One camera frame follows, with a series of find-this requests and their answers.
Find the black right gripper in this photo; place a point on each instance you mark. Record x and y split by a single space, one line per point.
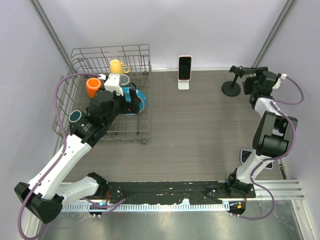
258 71

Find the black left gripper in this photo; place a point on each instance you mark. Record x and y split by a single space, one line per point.
132 107

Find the black round-base phone holder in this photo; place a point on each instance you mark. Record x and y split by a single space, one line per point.
232 88

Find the pink-cased phone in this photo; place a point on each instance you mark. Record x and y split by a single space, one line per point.
184 67

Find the purple-cased phone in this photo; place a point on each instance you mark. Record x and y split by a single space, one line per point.
244 155

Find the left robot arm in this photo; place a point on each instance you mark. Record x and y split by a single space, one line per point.
43 196

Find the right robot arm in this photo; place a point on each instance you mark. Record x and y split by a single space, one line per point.
276 133

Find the white phone stand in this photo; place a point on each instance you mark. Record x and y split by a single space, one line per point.
183 85

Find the blue plate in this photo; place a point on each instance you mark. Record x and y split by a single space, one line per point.
142 99

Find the dark grey mug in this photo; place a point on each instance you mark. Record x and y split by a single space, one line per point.
126 82

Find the yellow mug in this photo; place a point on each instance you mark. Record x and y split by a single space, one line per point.
116 67

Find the orange mug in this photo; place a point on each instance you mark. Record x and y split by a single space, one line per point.
92 86

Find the dark teal mug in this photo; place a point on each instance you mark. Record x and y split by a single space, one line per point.
75 116

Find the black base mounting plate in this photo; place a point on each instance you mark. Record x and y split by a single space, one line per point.
173 192

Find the grey wire dish rack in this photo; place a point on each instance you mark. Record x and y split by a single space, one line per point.
72 94

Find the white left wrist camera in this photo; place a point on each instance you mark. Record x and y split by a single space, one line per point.
112 83

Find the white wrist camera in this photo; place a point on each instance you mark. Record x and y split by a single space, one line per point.
112 83
280 78

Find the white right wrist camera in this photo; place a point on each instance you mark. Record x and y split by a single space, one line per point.
280 78

